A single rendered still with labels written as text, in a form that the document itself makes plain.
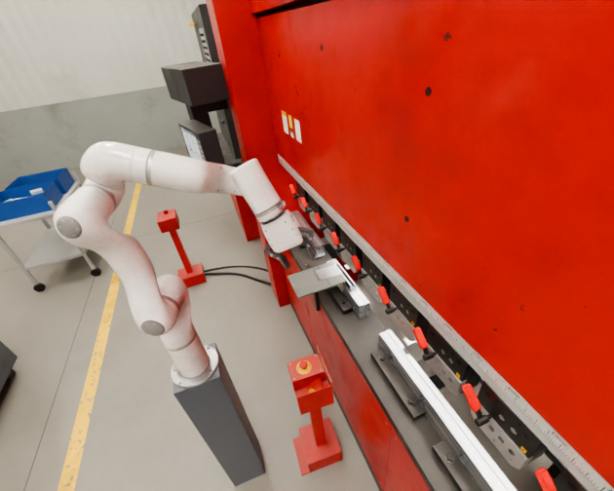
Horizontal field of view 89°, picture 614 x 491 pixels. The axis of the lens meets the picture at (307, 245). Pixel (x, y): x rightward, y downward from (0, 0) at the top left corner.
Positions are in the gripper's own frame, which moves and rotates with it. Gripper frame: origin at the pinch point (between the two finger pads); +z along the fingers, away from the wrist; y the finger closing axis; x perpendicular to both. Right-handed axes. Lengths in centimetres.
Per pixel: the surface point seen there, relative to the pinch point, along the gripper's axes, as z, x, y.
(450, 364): 43, 9, -28
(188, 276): 36, -159, 197
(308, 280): 35, -56, 29
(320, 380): 68, -20, 33
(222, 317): 74, -123, 158
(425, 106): -23, 0, -46
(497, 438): 55, 23, -33
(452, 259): 11.0, 8.1, -38.9
